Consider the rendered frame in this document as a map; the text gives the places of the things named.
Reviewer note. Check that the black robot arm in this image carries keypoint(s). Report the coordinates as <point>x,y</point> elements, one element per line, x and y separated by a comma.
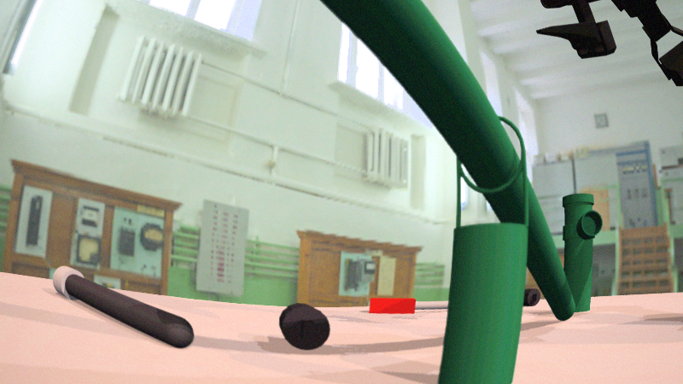
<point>655,26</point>

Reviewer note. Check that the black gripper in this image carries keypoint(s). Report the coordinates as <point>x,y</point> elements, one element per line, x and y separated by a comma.
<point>588,38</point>

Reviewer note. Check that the black short cylinder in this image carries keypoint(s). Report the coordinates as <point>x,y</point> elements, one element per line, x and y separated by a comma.
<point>531,297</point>
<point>304,327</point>

